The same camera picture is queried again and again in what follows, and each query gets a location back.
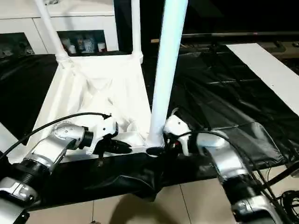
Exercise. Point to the white flat board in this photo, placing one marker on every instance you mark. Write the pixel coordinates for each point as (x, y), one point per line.
(271, 70)

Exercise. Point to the black horizontal bar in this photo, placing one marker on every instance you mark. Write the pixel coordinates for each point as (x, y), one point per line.
(233, 35)

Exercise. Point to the dark cabinet with yellow label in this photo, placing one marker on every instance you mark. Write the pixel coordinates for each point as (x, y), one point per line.
(210, 18)

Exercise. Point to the white plastic table top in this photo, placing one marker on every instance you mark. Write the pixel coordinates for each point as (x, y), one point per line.
(93, 93)

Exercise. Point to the white cabinet with glass doors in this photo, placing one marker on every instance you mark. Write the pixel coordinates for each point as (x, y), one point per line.
(46, 16)

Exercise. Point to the small red bottle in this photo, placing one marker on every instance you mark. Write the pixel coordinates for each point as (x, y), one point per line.
(65, 45)

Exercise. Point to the black work mat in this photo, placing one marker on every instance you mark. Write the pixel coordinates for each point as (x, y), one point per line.
(224, 93)

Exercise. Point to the white plastic table leg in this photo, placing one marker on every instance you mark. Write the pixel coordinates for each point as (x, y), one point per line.
(5, 137)
(166, 56)
(51, 28)
(136, 28)

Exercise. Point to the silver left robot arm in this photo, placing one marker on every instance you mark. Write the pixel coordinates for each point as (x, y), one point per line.
(56, 144)

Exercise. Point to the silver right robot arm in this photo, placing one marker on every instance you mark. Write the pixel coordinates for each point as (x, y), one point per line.
(229, 158)

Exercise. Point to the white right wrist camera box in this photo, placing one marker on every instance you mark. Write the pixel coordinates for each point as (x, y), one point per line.
(180, 128)

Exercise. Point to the small grey metal object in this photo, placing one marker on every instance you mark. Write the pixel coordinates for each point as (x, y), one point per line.
(51, 2)

